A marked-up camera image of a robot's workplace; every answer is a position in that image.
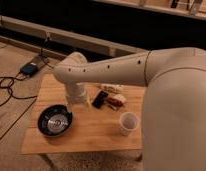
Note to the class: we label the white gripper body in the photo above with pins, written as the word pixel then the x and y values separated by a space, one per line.
pixel 76 93

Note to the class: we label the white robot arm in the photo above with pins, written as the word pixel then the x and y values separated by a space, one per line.
pixel 173 115

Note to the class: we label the black ceramic bowl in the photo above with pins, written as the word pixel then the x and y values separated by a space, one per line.
pixel 54 120

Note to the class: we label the black rectangular phone-like object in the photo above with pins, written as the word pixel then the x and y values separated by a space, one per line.
pixel 99 100

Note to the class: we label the brown snack packet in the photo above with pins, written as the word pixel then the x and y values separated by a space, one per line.
pixel 117 100

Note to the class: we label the wooden table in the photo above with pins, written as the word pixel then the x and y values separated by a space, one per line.
pixel 91 130

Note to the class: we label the black power adapter box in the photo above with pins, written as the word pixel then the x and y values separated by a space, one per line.
pixel 29 69

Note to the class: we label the clear plastic cup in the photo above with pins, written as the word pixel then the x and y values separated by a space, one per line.
pixel 128 122

